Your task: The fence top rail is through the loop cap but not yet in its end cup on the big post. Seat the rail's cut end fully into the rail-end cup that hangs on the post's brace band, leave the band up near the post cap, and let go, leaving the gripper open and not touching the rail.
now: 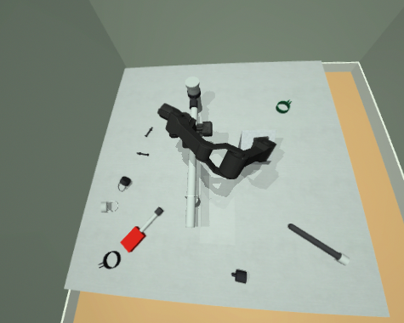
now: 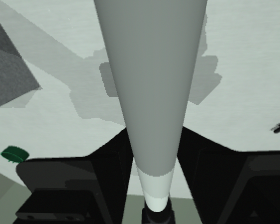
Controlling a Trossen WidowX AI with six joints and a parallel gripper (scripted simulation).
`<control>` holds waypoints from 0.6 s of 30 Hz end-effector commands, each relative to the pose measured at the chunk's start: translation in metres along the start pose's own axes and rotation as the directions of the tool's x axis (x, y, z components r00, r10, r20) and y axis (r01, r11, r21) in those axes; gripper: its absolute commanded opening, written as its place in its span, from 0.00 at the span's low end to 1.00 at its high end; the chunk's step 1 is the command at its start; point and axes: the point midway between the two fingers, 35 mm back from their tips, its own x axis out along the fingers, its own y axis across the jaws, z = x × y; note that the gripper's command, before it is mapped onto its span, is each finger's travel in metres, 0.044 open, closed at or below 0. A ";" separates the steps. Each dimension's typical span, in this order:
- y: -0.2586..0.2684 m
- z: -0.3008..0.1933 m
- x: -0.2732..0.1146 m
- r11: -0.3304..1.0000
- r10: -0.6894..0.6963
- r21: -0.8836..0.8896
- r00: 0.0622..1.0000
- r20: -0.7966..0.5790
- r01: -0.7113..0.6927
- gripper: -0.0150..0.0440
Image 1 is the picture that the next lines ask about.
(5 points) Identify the black metal ring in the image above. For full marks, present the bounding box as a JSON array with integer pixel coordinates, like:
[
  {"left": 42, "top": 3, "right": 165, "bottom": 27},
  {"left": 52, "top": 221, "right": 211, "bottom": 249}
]
[{"left": 98, "top": 251, "right": 121, "bottom": 269}]

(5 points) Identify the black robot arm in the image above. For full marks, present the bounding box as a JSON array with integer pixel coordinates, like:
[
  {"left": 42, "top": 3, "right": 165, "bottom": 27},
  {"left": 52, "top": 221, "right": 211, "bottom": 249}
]
[{"left": 157, "top": 103, "right": 276, "bottom": 179}]

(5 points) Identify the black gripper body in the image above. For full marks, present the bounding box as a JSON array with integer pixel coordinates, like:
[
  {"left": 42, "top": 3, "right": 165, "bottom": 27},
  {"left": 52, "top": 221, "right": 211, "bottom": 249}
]
[{"left": 169, "top": 122, "right": 213, "bottom": 138}]

